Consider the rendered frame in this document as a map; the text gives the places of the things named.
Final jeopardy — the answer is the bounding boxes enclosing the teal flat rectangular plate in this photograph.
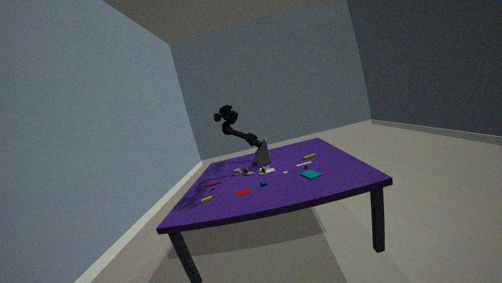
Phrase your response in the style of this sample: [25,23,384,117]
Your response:
[300,170,322,180]

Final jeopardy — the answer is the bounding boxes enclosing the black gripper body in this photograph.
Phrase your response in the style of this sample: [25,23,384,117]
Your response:
[218,111,237,121]

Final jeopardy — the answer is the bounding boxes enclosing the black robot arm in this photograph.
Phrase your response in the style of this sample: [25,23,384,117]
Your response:
[220,105,263,149]

